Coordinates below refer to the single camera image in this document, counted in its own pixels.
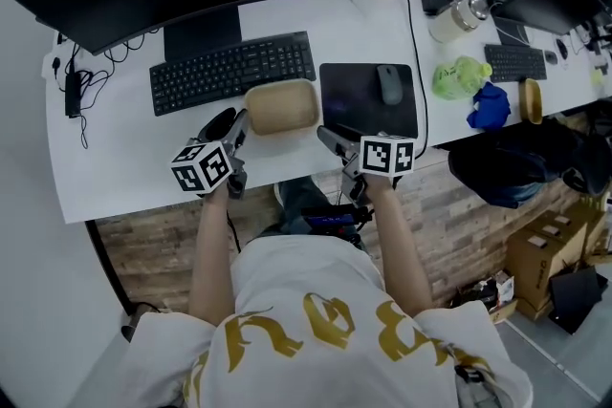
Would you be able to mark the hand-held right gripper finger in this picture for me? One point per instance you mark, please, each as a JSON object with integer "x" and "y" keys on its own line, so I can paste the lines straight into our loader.
{"x": 350, "y": 134}
{"x": 334, "y": 141}

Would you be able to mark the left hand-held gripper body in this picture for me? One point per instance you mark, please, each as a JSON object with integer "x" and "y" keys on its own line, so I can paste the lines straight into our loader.
{"x": 203, "y": 167}

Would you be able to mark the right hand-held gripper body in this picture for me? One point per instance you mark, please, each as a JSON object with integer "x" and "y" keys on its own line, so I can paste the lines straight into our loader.
{"x": 386, "y": 155}

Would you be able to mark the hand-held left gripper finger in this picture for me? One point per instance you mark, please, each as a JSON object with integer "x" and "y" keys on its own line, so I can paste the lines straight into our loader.
{"x": 217, "y": 123}
{"x": 240, "y": 124}

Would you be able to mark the person's right forearm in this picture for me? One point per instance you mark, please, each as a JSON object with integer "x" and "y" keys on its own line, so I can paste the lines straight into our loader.
{"x": 399, "y": 248}

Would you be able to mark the person's left forearm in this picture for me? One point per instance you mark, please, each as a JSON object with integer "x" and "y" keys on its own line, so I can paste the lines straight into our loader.
{"x": 212, "y": 253}

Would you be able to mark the black mouse pad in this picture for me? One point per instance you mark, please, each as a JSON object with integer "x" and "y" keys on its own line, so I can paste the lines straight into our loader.
{"x": 354, "y": 100}

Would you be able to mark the brown paper tray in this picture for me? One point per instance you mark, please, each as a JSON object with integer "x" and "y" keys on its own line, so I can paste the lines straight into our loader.
{"x": 282, "y": 107}

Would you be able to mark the large black keyboard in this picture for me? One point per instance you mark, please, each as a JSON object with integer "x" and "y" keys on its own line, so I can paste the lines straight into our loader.
{"x": 229, "y": 69}

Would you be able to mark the grey computer mouse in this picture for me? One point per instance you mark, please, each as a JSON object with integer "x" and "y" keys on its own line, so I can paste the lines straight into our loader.
{"x": 389, "y": 83}

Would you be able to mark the person's jeans leg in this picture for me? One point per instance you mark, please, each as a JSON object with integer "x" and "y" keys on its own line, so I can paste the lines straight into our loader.
{"x": 301, "y": 200}

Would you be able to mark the black waist-mounted device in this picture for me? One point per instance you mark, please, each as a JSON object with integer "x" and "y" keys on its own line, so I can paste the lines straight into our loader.
{"x": 330, "y": 220}

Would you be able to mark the black monitor stand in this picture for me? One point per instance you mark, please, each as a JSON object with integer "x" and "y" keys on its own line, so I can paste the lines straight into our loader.
{"x": 203, "y": 33}

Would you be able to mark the green plastic bag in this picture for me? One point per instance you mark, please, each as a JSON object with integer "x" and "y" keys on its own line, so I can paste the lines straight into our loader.
{"x": 459, "y": 79}

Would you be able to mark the blue cloth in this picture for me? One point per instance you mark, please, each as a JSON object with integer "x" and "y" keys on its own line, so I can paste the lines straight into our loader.
{"x": 490, "y": 107}

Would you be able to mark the chair with dark clothing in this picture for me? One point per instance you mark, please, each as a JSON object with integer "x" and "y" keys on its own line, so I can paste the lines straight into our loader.
{"x": 521, "y": 162}

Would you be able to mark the black power adapter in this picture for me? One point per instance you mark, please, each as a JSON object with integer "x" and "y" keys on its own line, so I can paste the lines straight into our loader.
{"x": 72, "y": 93}

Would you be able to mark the white insulated jug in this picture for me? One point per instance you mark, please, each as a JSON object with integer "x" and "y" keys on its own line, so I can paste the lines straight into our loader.
{"x": 454, "y": 21}

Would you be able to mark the wooden bowl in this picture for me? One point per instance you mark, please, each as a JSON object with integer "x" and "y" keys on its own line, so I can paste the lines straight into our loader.
{"x": 533, "y": 102}

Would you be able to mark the small black keyboard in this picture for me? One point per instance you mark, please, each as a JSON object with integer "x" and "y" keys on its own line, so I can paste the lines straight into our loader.
{"x": 515, "y": 63}

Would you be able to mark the open small cardboard box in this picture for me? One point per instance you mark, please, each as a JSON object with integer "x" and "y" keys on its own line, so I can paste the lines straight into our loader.
{"x": 492, "y": 296}

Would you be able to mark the white shirt with gold print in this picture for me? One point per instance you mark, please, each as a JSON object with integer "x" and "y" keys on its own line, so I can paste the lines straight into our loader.
{"x": 311, "y": 329}

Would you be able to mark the small black mouse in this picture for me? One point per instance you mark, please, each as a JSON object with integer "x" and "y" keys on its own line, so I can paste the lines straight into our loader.
{"x": 551, "y": 57}

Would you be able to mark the black flat monitor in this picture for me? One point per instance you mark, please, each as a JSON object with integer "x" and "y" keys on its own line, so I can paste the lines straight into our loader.
{"x": 554, "y": 2}

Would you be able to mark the black flat panel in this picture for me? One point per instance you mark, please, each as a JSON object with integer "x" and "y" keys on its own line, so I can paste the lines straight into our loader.
{"x": 576, "y": 298}

